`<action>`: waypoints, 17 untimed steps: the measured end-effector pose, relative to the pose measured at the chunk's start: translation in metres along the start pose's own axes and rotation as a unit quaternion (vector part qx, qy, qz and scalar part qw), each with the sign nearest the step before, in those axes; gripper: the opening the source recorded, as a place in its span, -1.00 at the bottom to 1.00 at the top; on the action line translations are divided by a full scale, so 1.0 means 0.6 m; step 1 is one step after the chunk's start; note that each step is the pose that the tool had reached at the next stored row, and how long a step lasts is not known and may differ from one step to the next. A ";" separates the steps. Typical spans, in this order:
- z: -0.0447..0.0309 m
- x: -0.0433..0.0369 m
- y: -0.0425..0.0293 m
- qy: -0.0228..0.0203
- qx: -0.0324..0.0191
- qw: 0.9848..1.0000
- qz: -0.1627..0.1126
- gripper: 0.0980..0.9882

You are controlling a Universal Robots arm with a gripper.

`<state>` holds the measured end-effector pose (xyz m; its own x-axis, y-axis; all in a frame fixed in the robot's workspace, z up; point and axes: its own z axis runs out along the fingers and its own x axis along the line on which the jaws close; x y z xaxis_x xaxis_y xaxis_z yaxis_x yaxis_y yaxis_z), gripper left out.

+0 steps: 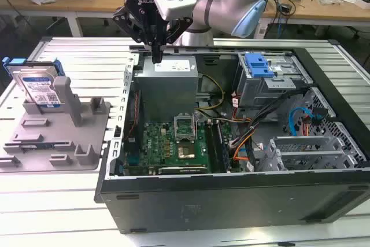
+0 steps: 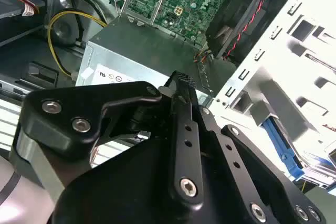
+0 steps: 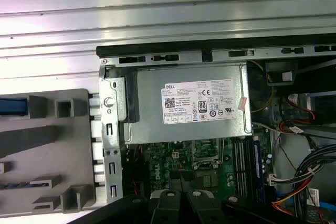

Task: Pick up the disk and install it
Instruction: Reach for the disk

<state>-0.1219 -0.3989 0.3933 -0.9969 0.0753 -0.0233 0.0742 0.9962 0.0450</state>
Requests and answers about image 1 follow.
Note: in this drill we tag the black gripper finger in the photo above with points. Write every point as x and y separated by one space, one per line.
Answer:
127 21
179 25

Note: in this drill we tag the hard disk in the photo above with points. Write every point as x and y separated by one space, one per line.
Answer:
37 85

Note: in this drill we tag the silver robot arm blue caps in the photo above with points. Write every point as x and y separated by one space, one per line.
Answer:
219 7

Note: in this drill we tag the grey metal disk bay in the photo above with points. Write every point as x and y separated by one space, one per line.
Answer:
300 143

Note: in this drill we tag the grey power supply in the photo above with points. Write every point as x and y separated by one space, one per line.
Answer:
164 90

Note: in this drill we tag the blue plastic drive latch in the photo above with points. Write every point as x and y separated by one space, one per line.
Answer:
257 64

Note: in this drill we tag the grey metal drive cage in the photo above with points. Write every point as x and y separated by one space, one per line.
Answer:
254 90

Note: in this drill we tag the grey parts rack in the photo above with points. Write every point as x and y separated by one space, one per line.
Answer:
92 131

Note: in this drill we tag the green motherboard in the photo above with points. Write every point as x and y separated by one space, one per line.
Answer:
156 145

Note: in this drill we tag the CPU socket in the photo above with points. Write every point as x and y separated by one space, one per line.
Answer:
185 152

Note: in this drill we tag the black RAM stick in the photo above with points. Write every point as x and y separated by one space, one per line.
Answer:
225 150

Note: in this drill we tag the black graphics card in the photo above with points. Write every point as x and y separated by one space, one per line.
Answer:
182 169

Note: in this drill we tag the RAM stick with blue label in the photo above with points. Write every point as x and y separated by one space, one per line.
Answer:
34 145

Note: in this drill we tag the black PC case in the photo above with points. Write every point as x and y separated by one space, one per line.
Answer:
231 200

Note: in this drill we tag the small white box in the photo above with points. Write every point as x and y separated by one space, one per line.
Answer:
364 0

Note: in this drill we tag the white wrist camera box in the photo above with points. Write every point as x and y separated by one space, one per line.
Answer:
173 4

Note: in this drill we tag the wooden desk white frame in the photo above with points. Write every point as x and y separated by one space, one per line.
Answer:
86 1
318 10

